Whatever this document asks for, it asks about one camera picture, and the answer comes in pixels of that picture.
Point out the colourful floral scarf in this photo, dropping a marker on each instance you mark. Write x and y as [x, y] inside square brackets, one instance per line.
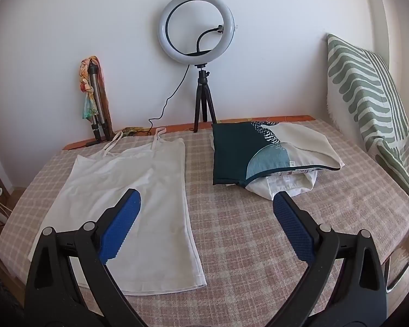
[85, 87]

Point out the green striped white pillow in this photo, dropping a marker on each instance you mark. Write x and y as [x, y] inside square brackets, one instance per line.
[364, 103]

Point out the folded silver tripod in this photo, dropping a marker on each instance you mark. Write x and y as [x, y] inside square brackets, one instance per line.
[98, 120]

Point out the orange floral bed sheet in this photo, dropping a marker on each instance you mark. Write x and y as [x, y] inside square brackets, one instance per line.
[140, 132]

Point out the white ring light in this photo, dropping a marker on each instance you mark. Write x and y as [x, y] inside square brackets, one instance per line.
[195, 31]

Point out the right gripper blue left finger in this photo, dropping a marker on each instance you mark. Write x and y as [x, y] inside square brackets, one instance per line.
[115, 223]

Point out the black mini tripod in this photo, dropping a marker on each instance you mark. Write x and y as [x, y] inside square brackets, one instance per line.
[204, 102]

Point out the white folded garment with label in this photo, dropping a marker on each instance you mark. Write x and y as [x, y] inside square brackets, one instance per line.
[292, 184]

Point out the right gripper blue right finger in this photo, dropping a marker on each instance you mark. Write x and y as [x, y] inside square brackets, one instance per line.
[297, 226]

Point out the white camisole top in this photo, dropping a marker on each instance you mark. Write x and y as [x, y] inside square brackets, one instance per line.
[150, 248]

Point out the dark teal patterned folded garment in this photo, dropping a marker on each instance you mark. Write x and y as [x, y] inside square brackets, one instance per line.
[246, 151]

